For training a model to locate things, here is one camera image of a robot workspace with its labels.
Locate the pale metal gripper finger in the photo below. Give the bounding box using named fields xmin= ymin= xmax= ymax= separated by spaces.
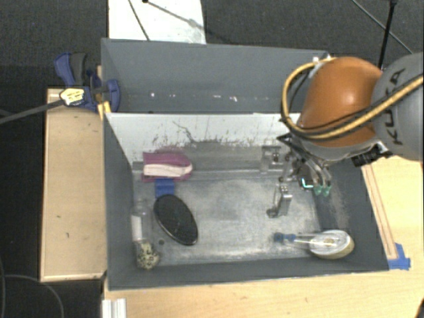
xmin=260 ymin=145 xmax=283 ymax=174
xmin=266 ymin=183 xmax=294 ymax=219

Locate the clear syringe with blue tip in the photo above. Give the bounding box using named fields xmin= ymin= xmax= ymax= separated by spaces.
xmin=273 ymin=232 xmax=339 ymax=248

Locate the grey metal bin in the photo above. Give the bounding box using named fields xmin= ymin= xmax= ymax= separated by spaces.
xmin=100 ymin=37 xmax=390 ymax=292

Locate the purple and white folded cloth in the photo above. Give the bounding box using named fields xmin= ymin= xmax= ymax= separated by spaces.
xmin=141 ymin=150 xmax=194 ymax=183

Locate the blue flat strip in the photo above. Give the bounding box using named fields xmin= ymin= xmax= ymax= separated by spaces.
xmin=154 ymin=178 xmax=176 ymax=199

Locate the black oval disc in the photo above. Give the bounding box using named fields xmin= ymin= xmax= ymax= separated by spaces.
xmin=152 ymin=193 xmax=199 ymax=246

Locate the clear glass bottle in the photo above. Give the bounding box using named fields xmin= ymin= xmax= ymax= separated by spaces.
xmin=129 ymin=198 xmax=154 ymax=245

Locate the speckled yellow-black lump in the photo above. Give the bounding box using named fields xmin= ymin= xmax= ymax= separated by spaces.
xmin=133 ymin=240 xmax=162 ymax=272

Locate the pale wood flat board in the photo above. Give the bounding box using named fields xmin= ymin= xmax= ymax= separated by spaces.
xmin=39 ymin=87 xmax=109 ymax=283

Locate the black cylinder on white bracket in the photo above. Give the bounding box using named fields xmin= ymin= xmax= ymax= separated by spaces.
xmin=350 ymin=143 xmax=392 ymax=168

